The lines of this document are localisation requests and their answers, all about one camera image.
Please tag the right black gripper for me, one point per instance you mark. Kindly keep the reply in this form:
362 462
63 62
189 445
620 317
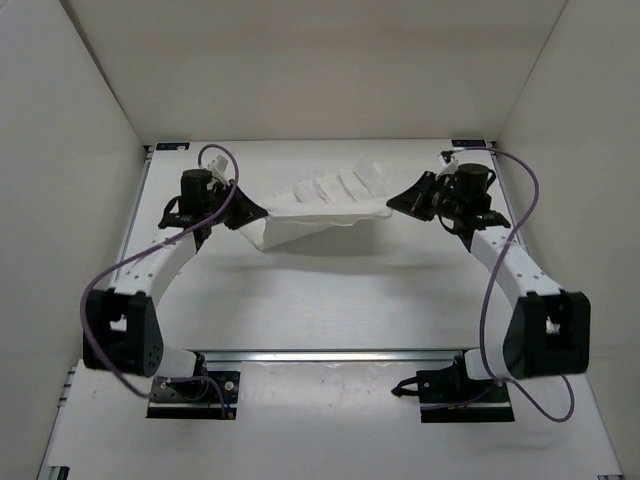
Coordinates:
414 202

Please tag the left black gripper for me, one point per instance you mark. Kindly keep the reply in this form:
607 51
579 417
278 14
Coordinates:
246 211

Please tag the white skirt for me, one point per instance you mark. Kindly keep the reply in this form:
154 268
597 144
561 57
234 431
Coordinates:
338 199

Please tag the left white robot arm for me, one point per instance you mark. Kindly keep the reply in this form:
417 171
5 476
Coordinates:
136 294

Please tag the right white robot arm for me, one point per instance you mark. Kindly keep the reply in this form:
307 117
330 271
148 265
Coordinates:
548 331

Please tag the left blue corner sticker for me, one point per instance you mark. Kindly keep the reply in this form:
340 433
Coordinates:
172 146

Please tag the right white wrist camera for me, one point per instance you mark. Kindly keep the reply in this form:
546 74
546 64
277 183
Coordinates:
448 162

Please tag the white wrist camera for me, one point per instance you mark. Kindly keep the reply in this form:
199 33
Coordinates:
448 162
218 168

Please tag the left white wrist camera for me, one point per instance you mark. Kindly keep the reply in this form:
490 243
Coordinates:
218 168

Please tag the right aluminium table rail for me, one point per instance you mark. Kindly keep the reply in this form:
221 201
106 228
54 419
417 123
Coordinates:
515 200

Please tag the left aluminium table rail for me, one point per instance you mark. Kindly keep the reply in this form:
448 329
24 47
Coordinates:
130 225

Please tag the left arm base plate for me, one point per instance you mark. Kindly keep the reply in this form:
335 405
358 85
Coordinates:
216 399

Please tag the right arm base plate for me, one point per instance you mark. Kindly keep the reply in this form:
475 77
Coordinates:
448 396

